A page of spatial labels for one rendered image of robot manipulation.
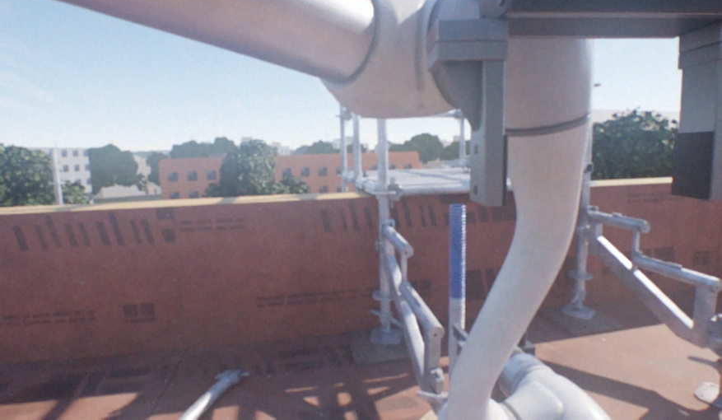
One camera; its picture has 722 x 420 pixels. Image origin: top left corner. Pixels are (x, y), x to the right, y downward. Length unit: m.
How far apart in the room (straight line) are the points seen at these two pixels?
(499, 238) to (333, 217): 0.90
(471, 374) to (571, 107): 0.34
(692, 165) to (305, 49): 0.30
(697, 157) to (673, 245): 2.61
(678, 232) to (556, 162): 2.52
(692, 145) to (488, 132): 0.13
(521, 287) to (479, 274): 1.61
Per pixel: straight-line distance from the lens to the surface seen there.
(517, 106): 0.39
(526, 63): 0.38
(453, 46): 0.21
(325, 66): 0.38
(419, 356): 1.36
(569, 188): 0.44
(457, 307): 0.98
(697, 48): 0.30
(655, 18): 0.27
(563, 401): 0.67
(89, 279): 2.06
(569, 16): 0.24
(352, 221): 1.79
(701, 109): 0.29
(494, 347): 0.51
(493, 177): 0.21
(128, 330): 2.09
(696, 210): 3.00
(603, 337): 2.19
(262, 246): 1.80
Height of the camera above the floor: 0.91
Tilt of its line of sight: 7 degrees down
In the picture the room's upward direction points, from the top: 2 degrees counter-clockwise
